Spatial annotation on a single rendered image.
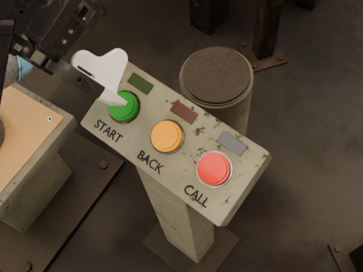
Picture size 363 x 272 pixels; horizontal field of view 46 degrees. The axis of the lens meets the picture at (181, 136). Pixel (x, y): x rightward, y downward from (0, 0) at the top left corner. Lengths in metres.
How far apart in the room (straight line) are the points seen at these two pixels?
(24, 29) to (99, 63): 0.09
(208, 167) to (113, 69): 0.16
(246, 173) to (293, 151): 0.70
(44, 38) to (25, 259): 0.84
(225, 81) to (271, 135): 0.56
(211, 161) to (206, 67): 0.22
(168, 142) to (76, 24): 0.19
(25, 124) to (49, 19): 0.59
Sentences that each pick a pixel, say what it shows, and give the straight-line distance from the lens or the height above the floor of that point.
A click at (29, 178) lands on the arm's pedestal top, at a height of 0.28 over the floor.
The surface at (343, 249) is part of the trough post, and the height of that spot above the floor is 0.01.
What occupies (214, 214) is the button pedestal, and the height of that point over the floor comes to 0.58.
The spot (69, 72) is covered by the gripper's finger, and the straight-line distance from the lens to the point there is 0.43.
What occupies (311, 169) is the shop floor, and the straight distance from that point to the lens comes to 1.21.
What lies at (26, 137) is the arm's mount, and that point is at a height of 0.30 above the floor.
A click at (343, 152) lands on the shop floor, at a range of 1.25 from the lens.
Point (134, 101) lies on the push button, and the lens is 0.57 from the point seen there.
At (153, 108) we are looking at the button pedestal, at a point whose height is 0.61.
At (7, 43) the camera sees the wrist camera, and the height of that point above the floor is 0.81.
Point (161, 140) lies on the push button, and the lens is 0.55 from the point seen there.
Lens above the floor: 1.10
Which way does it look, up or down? 63 degrees down
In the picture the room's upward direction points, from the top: 9 degrees counter-clockwise
